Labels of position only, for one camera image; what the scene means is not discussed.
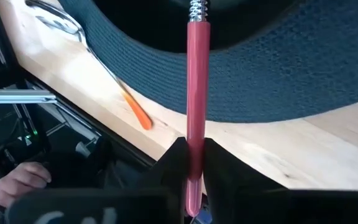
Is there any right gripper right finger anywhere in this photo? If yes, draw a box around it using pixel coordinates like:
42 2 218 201
202 138 288 224

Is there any dark round woven placemat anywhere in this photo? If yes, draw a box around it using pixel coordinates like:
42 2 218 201
57 0 358 124

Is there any orange-handled metal spoon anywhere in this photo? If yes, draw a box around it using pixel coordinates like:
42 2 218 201
24 0 154 131

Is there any aluminium frame rail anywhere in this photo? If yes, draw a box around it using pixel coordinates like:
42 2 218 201
0 89 58 105

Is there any pink-handled metal whisk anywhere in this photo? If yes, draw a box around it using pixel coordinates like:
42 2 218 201
185 0 212 218

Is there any person's hand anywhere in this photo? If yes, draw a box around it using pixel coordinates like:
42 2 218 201
0 161 53 209

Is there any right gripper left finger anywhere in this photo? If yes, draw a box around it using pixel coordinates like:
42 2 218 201
149 136 189 191

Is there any black bowl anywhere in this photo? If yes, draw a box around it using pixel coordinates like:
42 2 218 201
93 0 296 54

